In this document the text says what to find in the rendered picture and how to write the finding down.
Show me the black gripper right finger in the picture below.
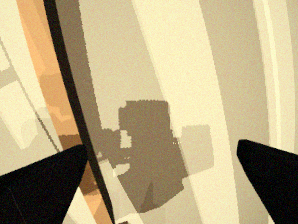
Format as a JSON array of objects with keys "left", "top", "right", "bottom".
[{"left": 237, "top": 139, "right": 298, "bottom": 224}]

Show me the long brown wooden rail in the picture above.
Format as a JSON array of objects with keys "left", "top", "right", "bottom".
[{"left": 16, "top": 0, "right": 116, "bottom": 224}]

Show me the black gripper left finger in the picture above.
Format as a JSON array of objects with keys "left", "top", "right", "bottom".
[{"left": 0, "top": 144, "right": 88, "bottom": 224}]

